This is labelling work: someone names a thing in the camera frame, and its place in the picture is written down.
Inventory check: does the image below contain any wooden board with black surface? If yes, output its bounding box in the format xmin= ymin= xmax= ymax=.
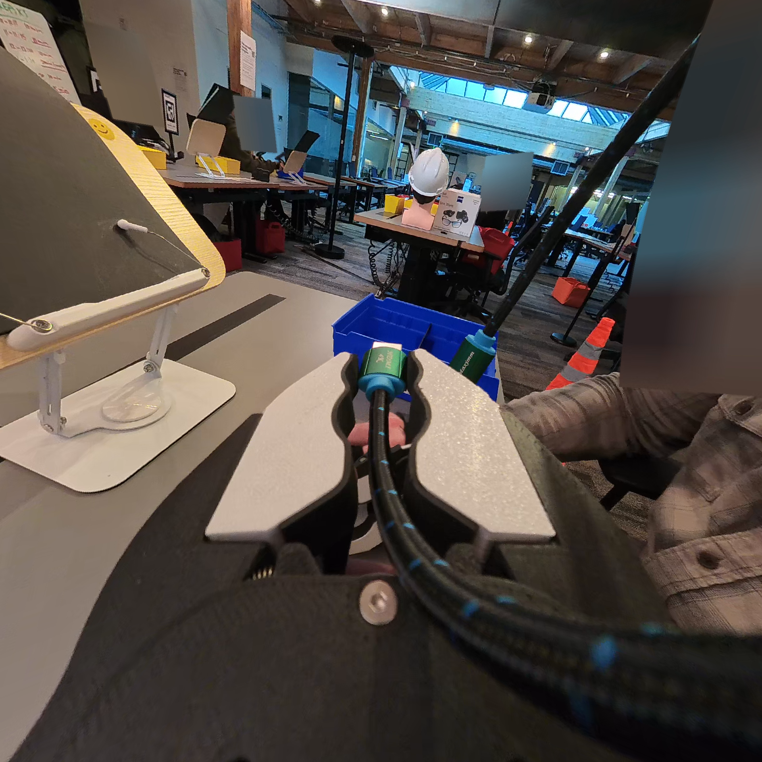
xmin=0 ymin=48 xmax=227 ymax=370

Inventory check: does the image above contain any black floor lamp pole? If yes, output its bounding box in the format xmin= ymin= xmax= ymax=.
xmin=312 ymin=36 xmax=377 ymax=262

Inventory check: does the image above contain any blue plastic bin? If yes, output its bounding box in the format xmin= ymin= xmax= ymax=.
xmin=333 ymin=294 xmax=502 ymax=401

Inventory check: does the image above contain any wooden desk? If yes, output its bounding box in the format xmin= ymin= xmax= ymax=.
xmin=355 ymin=209 xmax=487 ymax=306

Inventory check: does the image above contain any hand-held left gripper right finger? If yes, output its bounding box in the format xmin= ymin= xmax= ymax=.
xmin=411 ymin=349 xmax=558 ymax=551

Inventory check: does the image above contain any orange traffic cone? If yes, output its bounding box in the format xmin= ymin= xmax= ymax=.
xmin=546 ymin=316 xmax=618 ymax=391

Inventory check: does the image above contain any whiteboard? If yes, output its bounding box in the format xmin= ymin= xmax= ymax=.
xmin=0 ymin=0 xmax=82 ymax=103

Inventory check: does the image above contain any white hard hat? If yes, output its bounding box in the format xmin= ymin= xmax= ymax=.
xmin=408 ymin=147 xmax=452 ymax=198

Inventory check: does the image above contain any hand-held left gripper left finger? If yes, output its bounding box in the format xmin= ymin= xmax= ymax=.
xmin=205 ymin=352 xmax=358 ymax=544

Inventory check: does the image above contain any red office chair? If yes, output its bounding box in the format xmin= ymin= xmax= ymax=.
xmin=477 ymin=227 xmax=516 ymax=282

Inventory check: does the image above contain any white laptop stand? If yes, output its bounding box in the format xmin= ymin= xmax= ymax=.
xmin=0 ymin=218 xmax=237 ymax=494

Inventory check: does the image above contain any braided hdmi cable green plug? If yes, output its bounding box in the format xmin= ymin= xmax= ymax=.
xmin=360 ymin=343 xmax=762 ymax=762
xmin=450 ymin=42 xmax=699 ymax=384

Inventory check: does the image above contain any person's right forearm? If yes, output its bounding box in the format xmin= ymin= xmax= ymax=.
xmin=500 ymin=372 xmax=715 ymax=468

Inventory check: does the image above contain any pink mannequin head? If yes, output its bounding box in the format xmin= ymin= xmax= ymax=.
xmin=400 ymin=194 xmax=439 ymax=233

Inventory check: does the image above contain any white printed box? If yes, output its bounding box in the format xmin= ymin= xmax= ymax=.
xmin=435 ymin=189 xmax=484 ymax=238

